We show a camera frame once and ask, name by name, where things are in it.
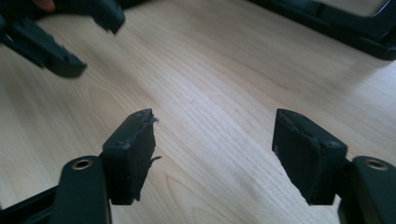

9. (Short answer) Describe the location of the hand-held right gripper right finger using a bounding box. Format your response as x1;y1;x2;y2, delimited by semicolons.
271;107;348;206

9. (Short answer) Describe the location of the red and black shoe rack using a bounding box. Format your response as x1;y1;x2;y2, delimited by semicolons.
247;0;396;62

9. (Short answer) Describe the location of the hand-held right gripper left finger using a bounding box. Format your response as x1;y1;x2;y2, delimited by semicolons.
102;107;162;206

